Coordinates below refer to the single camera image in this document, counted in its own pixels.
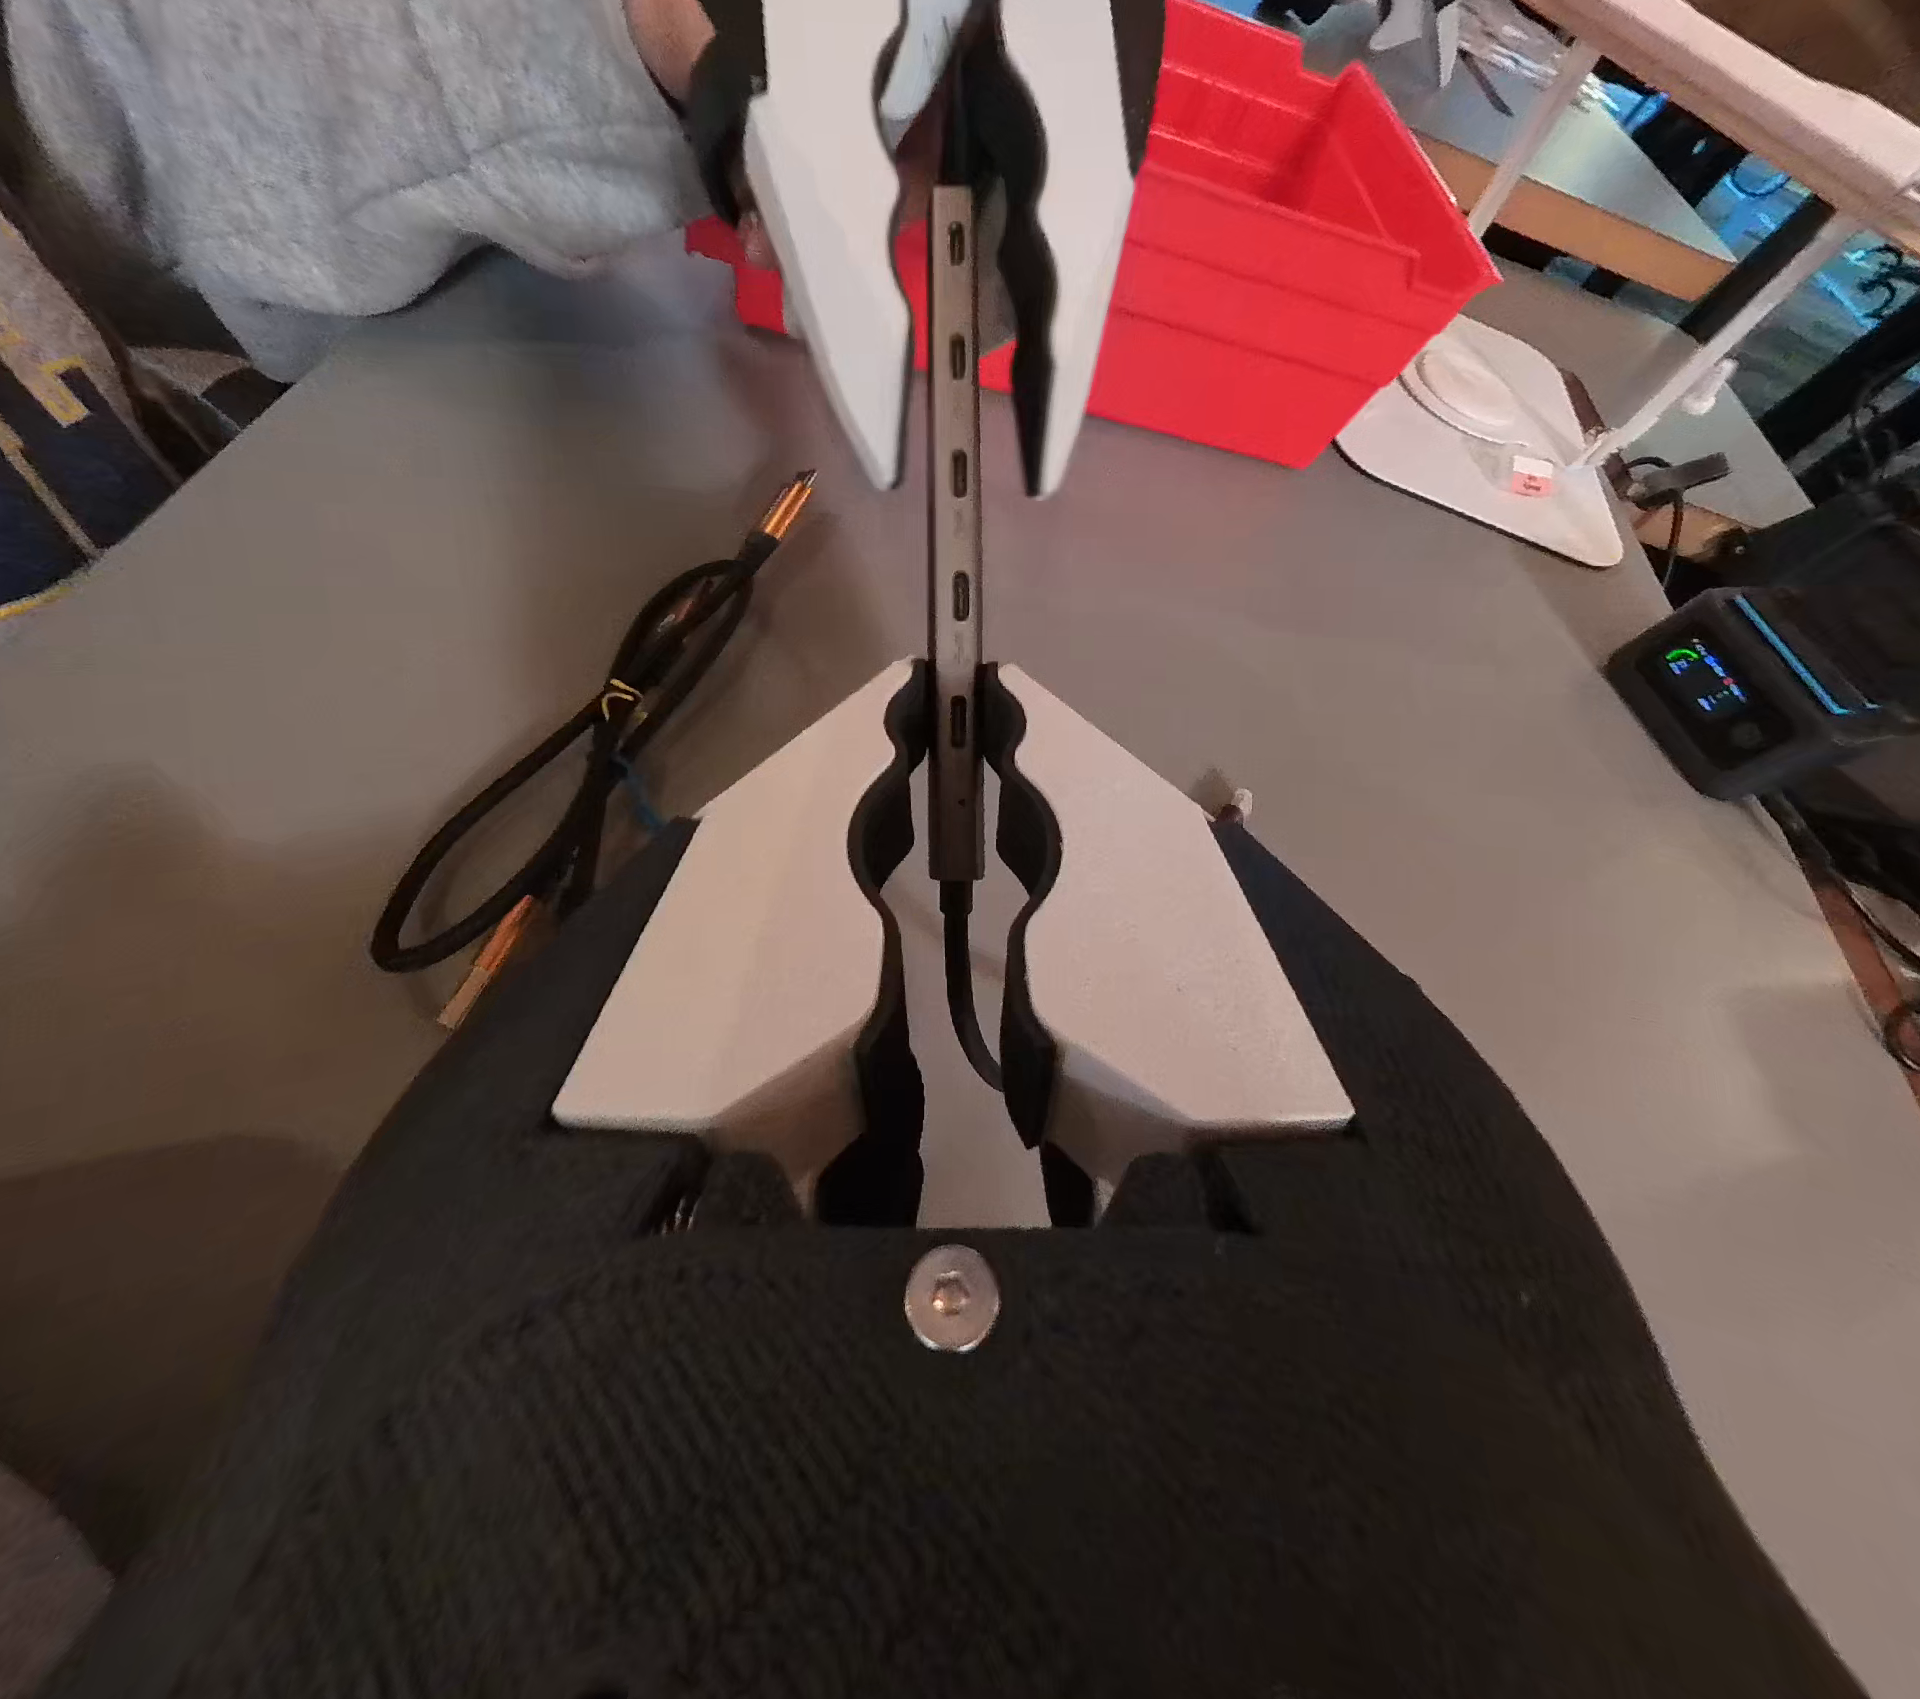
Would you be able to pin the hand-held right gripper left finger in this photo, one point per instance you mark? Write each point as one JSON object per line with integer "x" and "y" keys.
{"x": 734, "y": 967}

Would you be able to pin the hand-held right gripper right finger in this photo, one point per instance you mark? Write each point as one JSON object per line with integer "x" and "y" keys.
{"x": 1184, "y": 980}

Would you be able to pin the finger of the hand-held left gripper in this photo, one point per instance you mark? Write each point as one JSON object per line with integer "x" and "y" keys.
{"x": 1087, "y": 154}
{"x": 816, "y": 154}

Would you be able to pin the grey usb hub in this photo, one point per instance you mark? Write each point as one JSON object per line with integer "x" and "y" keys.
{"x": 957, "y": 529}

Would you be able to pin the person's left forearm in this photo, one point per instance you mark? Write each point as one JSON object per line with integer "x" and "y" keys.
{"x": 298, "y": 50}

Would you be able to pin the red plastic bin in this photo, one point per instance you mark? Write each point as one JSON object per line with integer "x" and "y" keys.
{"x": 1275, "y": 275}

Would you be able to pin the white stand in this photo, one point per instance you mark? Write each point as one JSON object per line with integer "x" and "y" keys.
{"x": 1499, "y": 483}

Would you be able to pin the small white red cube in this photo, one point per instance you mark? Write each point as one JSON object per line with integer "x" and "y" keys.
{"x": 1532, "y": 476}

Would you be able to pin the black power station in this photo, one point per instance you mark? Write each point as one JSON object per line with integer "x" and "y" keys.
{"x": 1799, "y": 739}

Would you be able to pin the patterned blue blanket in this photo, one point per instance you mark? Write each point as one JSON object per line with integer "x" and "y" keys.
{"x": 91, "y": 454}

